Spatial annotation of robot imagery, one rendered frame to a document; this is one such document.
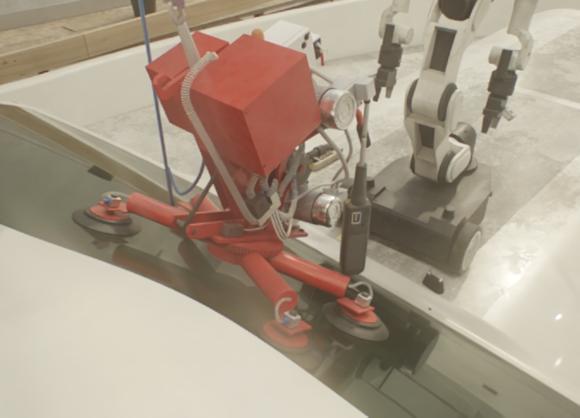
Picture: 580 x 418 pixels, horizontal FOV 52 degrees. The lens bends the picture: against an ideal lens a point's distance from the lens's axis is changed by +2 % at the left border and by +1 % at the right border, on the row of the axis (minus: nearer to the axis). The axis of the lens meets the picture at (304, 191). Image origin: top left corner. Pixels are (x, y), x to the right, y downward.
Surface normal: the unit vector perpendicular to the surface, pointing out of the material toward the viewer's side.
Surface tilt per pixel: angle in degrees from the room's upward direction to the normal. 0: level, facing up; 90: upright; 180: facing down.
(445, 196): 0
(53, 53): 90
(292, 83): 90
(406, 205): 0
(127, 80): 90
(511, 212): 0
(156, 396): 21
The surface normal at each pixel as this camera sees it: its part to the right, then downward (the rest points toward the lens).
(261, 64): -0.20, -0.66
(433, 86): -0.52, 0.04
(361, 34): 0.49, 0.48
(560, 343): 0.29, -0.66
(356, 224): 0.24, 0.53
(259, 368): 0.28, -0.91
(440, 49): -0.57, 0.27
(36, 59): 0.75, 0.37
